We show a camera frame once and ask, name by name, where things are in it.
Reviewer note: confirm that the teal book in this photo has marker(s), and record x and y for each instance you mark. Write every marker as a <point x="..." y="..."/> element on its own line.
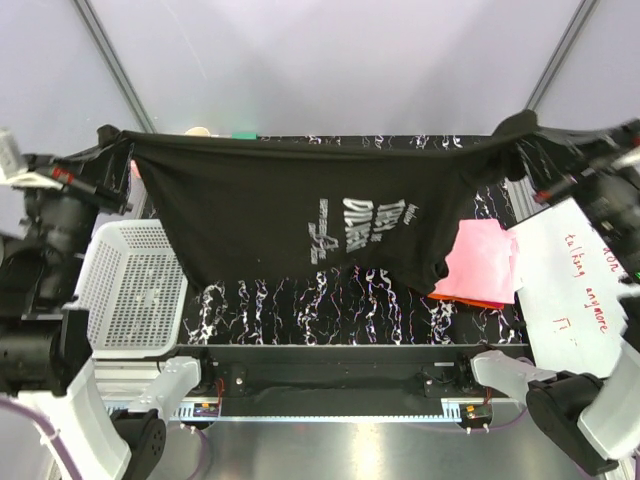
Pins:
<point x="244" y="135"/>

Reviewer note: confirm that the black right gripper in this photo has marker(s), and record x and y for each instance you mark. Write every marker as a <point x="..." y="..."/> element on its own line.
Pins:
<point x="612" y="148"/>

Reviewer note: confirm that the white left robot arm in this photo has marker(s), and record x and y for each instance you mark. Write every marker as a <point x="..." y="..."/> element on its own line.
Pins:
<point x="47" y="368"/>

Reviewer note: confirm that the white dry-erase board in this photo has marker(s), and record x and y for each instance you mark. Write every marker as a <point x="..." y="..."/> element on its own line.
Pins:
<point x="570" y="290"/>

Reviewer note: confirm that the black marbled table mat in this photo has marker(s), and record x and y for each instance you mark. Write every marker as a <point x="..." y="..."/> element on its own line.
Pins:
<point x="347" y="304"/>

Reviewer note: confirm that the black printed t-shirt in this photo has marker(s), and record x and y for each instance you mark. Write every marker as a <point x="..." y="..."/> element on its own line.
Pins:
<point x="260" y="210"/>

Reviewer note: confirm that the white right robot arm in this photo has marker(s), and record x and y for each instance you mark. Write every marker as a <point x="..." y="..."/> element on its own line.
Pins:
<point x="593" y="420"/>

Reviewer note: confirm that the magenta folded t-shirt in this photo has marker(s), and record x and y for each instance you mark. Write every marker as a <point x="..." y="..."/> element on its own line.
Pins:
<point x="484" y="304"/>

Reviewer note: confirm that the pink cube block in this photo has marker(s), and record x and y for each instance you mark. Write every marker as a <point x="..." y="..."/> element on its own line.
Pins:
<point x="134" y="169"/>

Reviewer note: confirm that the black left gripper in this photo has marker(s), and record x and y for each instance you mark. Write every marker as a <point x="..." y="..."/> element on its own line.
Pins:
<point x="102" y="175"/>

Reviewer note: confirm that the white slotted cable duct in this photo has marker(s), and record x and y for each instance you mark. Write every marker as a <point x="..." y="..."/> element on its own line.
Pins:
<point x="186" y="411"/>

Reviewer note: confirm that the orange folded t-shirt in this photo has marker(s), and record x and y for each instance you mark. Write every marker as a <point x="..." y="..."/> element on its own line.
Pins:
<point x="447" y="298"/>

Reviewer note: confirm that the white plastic laundry basket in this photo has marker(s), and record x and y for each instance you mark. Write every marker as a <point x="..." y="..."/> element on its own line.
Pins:
<point x="133" y="287"/>

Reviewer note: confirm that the light pink folded t-shirt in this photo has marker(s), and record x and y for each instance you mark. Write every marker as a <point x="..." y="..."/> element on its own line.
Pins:
<point x="482" y="264"/>

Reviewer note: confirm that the yellow paper cup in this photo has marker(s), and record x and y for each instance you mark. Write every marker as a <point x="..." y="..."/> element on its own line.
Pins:
<point x="198" y="131"/>

